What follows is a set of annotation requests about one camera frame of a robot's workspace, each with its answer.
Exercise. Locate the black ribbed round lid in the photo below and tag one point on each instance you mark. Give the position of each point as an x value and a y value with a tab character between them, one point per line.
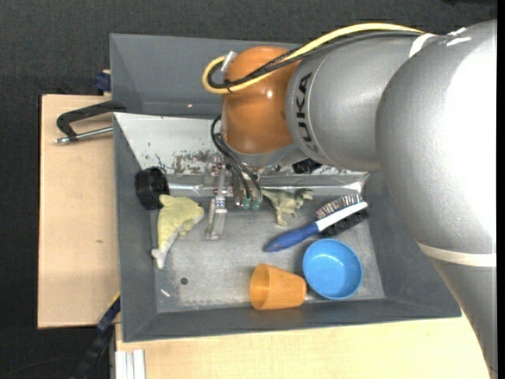
150	188

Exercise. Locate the yellow-green plush dolphin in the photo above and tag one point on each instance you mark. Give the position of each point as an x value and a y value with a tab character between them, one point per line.
175	217

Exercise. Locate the green toy dinosaur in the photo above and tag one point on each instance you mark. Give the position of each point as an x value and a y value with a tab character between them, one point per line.
287	203

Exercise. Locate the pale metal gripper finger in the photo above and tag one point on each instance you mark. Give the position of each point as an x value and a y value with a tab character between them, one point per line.
221	217
210	223

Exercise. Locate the blue plastic bowl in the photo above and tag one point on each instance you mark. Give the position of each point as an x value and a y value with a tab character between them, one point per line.
331	269

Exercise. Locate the blue and white brush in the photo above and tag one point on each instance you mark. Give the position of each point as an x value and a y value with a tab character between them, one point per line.
300	235

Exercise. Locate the pale wood flat board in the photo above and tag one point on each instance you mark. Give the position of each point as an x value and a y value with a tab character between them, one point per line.
75	219

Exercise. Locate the grey metal bin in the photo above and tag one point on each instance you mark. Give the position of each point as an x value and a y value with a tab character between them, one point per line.
221	267

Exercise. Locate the orange plastic cup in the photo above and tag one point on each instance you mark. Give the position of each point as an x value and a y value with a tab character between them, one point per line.
278	288

